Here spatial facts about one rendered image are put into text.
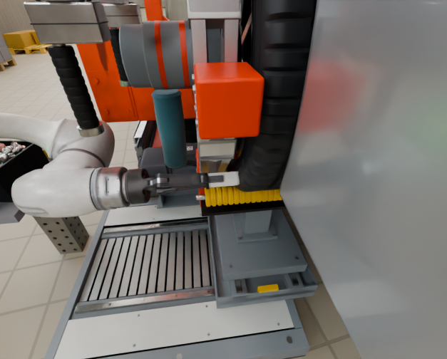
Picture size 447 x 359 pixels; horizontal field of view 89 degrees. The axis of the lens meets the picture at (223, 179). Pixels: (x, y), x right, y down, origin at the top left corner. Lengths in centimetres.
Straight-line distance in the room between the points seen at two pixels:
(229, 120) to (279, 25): 11
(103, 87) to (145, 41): 60
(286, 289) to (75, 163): 74
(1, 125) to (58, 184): 20
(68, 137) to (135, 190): 21
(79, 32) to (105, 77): 68
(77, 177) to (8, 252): 106
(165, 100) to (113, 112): 47
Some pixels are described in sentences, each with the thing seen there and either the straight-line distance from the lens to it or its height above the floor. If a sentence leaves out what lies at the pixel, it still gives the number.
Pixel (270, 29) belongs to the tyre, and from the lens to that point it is 31.
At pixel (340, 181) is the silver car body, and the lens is 18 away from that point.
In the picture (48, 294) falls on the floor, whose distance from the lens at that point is 127.
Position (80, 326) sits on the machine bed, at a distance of 104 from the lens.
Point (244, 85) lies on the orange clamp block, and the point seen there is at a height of 88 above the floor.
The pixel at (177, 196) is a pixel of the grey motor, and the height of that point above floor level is 9.
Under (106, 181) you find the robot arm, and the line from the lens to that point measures 49.
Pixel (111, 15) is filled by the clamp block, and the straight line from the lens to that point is 78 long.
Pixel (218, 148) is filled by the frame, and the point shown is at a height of 75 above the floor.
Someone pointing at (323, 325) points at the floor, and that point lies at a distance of 107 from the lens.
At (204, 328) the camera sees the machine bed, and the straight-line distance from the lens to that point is 92.
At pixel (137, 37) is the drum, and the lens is 57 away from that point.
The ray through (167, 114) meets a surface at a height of 68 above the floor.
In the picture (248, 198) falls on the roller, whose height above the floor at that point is 52.
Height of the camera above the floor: 94
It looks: 37 degrees down
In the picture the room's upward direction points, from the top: straight up
